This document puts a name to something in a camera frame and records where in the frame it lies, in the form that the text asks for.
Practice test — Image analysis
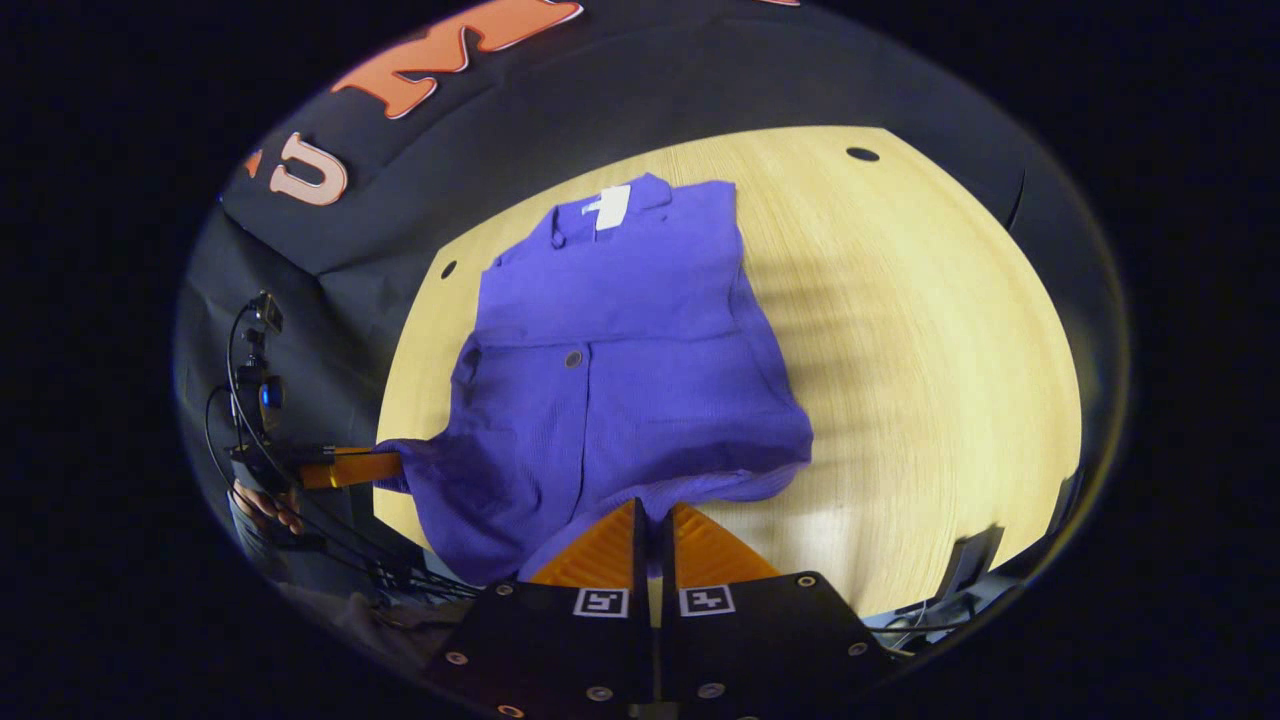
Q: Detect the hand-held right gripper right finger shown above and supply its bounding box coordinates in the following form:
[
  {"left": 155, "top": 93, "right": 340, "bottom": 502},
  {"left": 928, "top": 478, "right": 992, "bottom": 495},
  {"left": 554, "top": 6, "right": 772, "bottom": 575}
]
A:
[{"left": 661, "top": 500, "right": 896, "bottom": 720}]

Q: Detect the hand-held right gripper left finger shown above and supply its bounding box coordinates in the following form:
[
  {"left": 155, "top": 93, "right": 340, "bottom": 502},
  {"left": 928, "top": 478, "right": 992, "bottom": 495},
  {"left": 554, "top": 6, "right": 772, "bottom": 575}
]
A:
[{"left": 425, "top": 498, "right": 657, "bottom": 720}]

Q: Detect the purple button shirt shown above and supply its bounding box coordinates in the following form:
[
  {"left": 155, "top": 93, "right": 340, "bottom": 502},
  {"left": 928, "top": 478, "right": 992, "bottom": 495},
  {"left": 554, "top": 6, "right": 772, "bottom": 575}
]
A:
[{"left": 375, "top": 173, "right": 814, "bottom": 591}]

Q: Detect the black table clamp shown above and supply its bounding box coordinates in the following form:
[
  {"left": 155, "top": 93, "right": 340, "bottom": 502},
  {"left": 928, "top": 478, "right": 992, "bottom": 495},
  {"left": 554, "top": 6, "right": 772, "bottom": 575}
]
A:
[
  {"left": 1045, "top": 468, "right": 1087, "bottom": 546},
  {"left": 940, "top": 525, "right": 1006, "bottom": 601}
]

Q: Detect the black cable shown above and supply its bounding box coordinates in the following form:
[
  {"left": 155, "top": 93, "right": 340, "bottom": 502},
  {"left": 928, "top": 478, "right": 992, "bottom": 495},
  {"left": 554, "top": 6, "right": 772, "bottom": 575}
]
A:
[{"left": 205, "top": 300, "right": 481, "bottom": 601}]

